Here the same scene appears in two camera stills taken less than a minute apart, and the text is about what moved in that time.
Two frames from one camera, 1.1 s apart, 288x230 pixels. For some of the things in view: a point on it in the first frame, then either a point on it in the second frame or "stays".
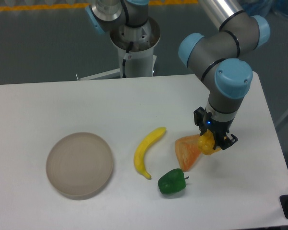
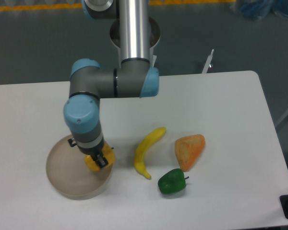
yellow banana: (139, 154) stays
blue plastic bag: (285, 8) stays
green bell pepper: (172, 181) stays
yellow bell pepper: (206, 143) to (107, 153)
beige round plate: (78, 165) stays
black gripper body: (220, 129) to (93, 152)
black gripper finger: (199, 119) to (72, 142)
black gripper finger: (228, 142) to (102, 161)
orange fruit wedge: (187, 150) stays
